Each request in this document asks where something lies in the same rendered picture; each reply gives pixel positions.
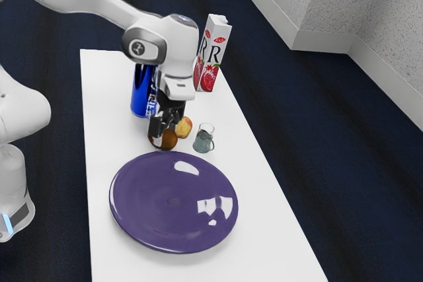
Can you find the white pomegranate juice carton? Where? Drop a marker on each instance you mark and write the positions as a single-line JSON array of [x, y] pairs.
[[211, 54]]

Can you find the brown kiwi fruit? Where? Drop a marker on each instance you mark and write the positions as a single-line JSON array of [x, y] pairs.
[[168, 140]]

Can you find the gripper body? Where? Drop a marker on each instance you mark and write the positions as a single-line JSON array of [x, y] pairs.
[[170, 105]]

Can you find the purple plate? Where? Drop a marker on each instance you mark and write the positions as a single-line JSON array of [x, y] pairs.
[[173, 201]]

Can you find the blue drink can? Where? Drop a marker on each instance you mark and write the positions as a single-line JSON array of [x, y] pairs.
[[142, 93]]

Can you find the grey glass measuring cup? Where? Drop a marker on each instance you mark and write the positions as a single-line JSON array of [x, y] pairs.
[[204, 139]]

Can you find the yellow red apple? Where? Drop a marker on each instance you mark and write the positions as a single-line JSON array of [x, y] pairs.
[[184, 127]]

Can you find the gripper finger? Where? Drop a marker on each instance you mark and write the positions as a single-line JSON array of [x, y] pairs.
[[174, 119], [155, 126]]

